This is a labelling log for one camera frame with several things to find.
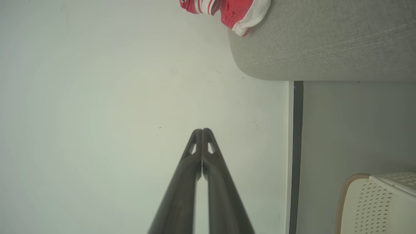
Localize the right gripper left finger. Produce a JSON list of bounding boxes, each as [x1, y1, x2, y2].
[[148, 128, 203, 234]]

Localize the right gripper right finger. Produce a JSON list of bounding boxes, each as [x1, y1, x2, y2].
[[202, 128, 256, 234]]

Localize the red and white garment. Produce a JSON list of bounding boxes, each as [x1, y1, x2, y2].
[[179, 0, 272, 36]]

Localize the white perforated laundry basket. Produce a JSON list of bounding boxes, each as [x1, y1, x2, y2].
[[335, 172, 416, 234]]

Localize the white and black baseboard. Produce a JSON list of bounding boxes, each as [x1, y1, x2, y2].
[[284, 81, 304, 234]]

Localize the grey fabric sofa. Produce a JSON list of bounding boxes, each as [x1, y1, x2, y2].
[[227, 0, 416, 82]]

